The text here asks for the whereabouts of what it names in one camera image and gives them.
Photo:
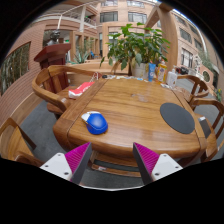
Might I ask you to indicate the dark bust statue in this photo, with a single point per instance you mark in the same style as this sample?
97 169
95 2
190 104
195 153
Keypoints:
55 38

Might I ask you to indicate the spiky green agave plant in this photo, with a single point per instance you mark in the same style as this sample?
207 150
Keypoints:
80 57

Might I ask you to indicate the green potted plant white pot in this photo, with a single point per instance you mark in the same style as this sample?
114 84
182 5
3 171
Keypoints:
140 46

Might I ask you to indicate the black notebook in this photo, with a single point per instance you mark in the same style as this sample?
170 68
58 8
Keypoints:
204 127

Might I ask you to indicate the blue squeeze tube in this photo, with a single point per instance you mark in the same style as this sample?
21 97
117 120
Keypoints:
152 71

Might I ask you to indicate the red and white bag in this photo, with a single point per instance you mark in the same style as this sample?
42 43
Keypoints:
80 90

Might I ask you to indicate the white pump bottle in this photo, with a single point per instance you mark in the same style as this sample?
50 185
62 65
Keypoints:
171 79

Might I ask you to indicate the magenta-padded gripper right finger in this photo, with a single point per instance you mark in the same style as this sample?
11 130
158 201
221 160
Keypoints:
165 164

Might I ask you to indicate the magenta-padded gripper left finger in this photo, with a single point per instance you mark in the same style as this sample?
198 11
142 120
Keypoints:
56 163

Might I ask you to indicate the dark grey round mouse pad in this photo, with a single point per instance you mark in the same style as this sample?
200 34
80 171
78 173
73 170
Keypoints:
176 118

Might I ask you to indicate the wooden armchair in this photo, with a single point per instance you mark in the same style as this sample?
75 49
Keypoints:
11 143
213 105
115 66
43 88
196 83

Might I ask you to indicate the dark red wooden pedestal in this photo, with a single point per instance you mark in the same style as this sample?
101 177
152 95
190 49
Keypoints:
53 55

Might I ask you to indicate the black key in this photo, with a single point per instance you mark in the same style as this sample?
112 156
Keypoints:
104 76

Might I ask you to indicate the white sculpture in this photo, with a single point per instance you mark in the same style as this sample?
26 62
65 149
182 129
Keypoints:
198 65

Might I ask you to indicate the blue and white computer mouse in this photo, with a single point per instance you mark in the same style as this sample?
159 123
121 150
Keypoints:
96 124

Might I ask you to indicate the yellow flowering plant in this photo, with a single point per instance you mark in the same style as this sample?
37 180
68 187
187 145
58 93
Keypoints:
218 95

